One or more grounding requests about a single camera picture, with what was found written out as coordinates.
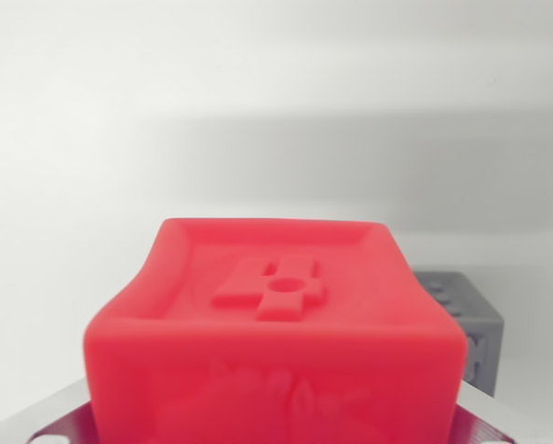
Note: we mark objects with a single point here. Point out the grey embossed cube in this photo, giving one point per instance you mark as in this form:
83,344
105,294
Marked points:
477,314

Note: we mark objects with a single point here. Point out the red embossed cube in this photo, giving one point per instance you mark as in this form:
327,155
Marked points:
276,361

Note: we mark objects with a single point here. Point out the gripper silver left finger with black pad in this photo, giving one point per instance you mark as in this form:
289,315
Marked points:
70,423

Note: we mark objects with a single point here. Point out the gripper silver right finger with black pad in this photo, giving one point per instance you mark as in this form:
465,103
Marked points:
477,423

